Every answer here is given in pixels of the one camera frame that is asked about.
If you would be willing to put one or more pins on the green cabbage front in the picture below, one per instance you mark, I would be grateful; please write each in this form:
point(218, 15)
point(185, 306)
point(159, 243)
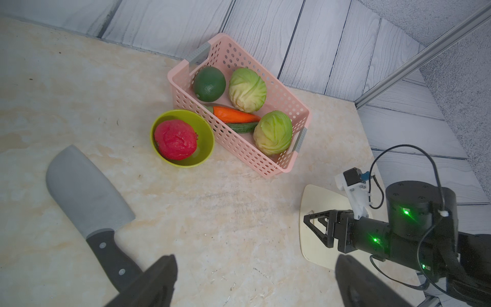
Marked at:
point(273, 134)

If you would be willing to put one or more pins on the dark green avocado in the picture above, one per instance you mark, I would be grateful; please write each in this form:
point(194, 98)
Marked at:
point(209, 84)

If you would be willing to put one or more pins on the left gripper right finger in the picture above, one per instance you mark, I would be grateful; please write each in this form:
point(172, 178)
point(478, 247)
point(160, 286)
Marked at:
point(360, 287)

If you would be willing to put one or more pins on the green cabbage rear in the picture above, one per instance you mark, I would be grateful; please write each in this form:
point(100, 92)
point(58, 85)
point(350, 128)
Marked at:
point(247, 90)

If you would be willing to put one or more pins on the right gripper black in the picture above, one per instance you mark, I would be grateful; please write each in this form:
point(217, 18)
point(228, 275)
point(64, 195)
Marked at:
point(338, 226)

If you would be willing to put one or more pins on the orange carrot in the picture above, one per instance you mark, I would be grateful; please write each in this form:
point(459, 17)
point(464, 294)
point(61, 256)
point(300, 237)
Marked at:
point(230, 115)

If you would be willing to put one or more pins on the green cucumber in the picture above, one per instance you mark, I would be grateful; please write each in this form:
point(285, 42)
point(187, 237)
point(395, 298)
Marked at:
point(243, 128)

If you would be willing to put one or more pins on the cleaver knife black handle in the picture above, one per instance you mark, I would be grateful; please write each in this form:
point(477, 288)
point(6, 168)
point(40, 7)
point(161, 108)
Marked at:
point(96, 209)

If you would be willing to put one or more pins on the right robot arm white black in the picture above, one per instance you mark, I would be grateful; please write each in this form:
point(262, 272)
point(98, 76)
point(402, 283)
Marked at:
point(421, 233)

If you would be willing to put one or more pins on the pink perforated plastic basket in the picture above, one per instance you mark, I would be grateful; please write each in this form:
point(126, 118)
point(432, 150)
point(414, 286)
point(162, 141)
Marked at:
point(223, 53)

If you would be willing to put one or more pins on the red pink fruit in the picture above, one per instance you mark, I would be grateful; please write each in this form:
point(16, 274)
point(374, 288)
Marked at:
point(175, 140)

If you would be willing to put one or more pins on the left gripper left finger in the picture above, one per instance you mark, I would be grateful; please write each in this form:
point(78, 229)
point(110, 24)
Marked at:
point(154, 287)

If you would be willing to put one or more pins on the lime green bowl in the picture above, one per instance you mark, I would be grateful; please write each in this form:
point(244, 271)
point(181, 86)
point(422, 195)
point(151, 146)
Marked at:
point(206, 140)

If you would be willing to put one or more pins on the right aluminium frame post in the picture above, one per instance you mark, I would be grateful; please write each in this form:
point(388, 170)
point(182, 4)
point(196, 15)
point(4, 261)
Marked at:
point(444, 42)

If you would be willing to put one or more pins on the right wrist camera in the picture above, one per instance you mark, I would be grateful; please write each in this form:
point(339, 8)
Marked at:
point(355, 183)

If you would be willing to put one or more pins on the green cabbage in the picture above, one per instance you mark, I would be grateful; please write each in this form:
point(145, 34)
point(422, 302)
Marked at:
point(247, 90)
point(273, 134)

